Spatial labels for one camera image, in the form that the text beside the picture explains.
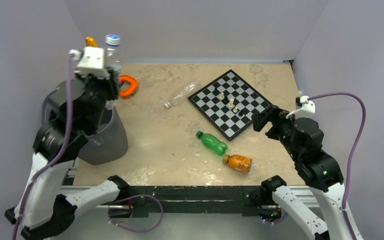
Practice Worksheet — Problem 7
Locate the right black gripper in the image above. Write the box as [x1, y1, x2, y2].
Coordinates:
[251, 103, 302, 161]

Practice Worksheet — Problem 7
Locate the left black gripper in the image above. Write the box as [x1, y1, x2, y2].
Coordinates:
[76, 62, 121, 130]

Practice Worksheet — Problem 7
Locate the pepsi labelled clear bottle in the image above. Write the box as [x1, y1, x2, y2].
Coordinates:
[105, 34, 123, 96]

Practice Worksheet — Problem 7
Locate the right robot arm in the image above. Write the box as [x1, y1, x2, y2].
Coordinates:
[252, 105, 363, 240]

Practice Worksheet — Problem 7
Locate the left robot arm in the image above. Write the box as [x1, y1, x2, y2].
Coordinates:
[4, 67, 129, 240]

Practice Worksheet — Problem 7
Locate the grey mesh waste bin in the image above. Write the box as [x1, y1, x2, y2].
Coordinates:
[33, 88, 128, 165]

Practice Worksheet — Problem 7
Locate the white chess queen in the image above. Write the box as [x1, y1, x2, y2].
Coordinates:
[228, 98, 235, 108]

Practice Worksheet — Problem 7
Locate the black and white chessboard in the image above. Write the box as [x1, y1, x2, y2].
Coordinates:
[188, 69, 272, 141]

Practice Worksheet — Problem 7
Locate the yellow toy ladder piece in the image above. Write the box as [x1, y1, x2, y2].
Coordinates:
[84, 36, 98, 48]

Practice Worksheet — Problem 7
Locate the white chess pawn far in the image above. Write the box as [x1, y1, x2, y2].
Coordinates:
[219, 92, 225, 101]

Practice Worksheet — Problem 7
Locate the orange juice bottle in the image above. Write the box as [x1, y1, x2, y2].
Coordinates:
[223, 154, 252, 173]

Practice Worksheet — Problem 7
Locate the green plastic bottle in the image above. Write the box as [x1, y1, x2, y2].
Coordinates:
[196, 131, 228, 156]

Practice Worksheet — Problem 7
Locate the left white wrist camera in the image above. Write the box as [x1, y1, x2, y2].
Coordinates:
[68, 46, 109, 79]

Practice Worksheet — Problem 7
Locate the orange ring toy with blocks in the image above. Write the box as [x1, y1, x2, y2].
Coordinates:
[118, 74, 138, 99]

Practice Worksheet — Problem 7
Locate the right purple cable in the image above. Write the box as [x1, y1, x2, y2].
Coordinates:
[261, 92, 367, 240]

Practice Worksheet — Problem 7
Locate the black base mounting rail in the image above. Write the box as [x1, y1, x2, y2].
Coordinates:
[108, 185, 282, 221]

